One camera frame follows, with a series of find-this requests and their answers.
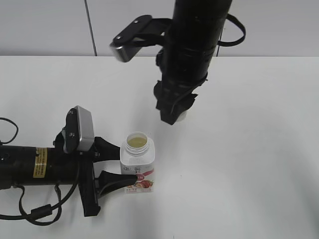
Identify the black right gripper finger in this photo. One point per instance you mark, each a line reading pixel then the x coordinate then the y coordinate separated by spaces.
pixel 169 112

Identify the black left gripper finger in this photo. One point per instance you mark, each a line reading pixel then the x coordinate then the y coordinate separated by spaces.
pixel 108 182
pixel 105 151

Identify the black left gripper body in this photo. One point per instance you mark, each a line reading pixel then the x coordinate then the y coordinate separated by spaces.
pixel 76 166

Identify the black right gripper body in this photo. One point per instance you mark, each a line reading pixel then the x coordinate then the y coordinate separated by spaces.
pixel 169 93

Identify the white round bottle cap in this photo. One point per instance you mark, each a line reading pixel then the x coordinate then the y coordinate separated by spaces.
pixel 182 116

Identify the white yili changqing yogurt bottle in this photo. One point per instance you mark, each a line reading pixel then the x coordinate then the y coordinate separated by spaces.
pixel 137 157

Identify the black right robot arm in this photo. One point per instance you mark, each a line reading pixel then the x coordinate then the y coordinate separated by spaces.
pixel 184 60

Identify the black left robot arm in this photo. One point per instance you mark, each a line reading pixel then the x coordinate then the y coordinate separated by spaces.
pixel 37 166

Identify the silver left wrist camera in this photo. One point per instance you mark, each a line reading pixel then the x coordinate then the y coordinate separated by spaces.
pixel 79 129

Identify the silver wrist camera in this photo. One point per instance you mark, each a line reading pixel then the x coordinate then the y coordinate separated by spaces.
pixel 79 129
pixel 144 31

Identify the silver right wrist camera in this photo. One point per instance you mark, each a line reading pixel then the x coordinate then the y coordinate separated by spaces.
pixel 144 31

